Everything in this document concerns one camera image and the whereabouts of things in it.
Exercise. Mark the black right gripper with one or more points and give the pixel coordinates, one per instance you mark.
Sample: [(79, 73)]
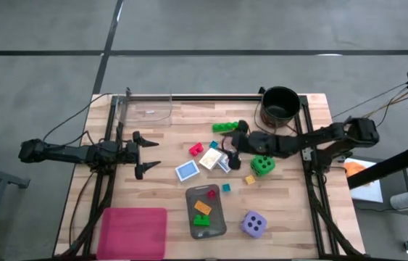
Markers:
[(247, 143)]

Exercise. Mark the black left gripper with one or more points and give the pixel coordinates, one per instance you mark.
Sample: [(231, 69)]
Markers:
[(129, 153)]

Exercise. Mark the small teal toy cube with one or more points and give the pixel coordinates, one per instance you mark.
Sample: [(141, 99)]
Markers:
[(226, 187), (213, 144)]

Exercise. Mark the long green toy brick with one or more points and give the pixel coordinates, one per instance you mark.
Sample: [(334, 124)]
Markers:
[(223, 127)]

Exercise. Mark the orange-backed playing card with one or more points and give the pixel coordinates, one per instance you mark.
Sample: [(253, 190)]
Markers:
[(210, 158)]

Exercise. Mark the red toy brick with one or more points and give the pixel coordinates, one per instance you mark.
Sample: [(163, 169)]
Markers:
[(196, 149)]

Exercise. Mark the green foam die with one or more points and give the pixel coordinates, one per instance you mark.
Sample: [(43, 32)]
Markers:
[(261, 168)]

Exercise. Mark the small yellow toy cube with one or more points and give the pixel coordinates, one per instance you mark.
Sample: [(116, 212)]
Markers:
[(250, 180)]

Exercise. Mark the small red toy cube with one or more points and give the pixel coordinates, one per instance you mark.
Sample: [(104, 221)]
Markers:
[(211, 194)]

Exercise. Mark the short amber toy brick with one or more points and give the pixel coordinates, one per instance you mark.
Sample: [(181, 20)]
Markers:
[(203, 207)]

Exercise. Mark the grey translucent plastic bin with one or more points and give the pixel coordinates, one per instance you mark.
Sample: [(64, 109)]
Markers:
[(216, 217)]

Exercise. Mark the purple foam die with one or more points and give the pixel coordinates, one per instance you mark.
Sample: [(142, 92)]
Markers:
[(253, 224)]

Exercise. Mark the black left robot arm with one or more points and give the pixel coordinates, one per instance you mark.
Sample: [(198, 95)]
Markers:
[(62, 154)]

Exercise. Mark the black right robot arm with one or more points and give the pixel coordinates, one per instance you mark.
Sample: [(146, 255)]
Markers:
[(298, 143)]

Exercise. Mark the clear plastic bin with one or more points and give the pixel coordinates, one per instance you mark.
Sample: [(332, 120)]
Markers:
[(145, 112)]

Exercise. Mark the black pumpkin-face bucket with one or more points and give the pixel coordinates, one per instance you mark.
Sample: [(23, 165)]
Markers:
[(279, 108)]

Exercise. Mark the pink plastic bin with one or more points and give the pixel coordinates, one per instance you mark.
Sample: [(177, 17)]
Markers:
[(131, 233)]

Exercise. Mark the orange object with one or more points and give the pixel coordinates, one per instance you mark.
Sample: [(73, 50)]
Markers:
[(356, 168)]

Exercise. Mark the white board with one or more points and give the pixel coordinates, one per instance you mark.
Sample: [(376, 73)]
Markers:
[(370, 192)]

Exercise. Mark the black diagonal beam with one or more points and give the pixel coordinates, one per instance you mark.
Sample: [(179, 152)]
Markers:
[(388, 166)]

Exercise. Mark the white roll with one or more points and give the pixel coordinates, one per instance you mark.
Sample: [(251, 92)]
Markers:
[(406, 200)]

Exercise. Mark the black aluminium rig frame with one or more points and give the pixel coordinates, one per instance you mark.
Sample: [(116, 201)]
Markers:
[(207, 97)]

